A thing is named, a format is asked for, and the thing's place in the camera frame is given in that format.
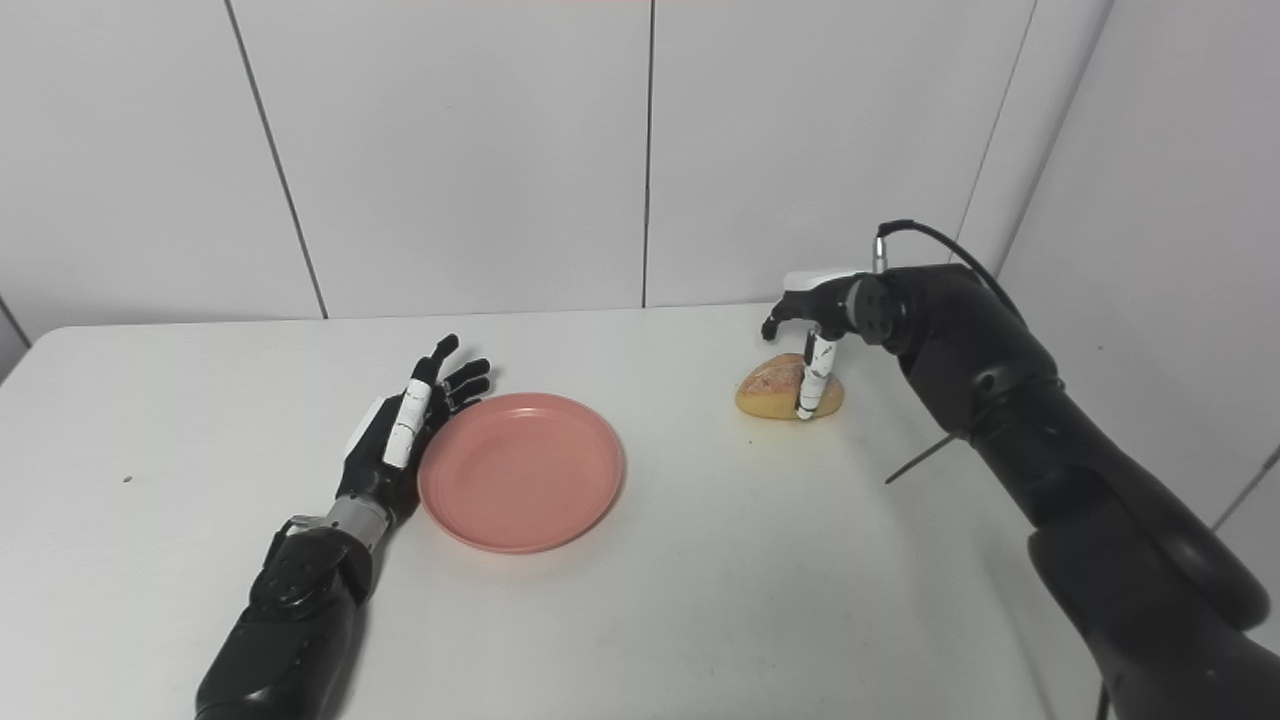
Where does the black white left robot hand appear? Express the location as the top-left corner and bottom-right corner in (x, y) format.
(336, 334), (492, 526)

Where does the black cable tie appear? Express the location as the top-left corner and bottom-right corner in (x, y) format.
(885, 431), (967, 486)

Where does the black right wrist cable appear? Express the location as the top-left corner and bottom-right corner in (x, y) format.
(875, 219), (1027, 323)

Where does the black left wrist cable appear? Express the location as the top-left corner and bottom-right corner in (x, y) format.
(261, 514), (328, 573)

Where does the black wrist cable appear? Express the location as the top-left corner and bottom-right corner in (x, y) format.
(261, 514), (328, 573)
(875, 219), (1027, 323)

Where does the golden bread roll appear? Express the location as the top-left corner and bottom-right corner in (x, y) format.
(736, 353), (845, 421)

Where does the pink round plate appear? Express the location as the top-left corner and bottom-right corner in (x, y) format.
(418, 392), (625, 554)

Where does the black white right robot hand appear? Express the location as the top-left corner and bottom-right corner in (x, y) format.
(761, 268), (871, 421)

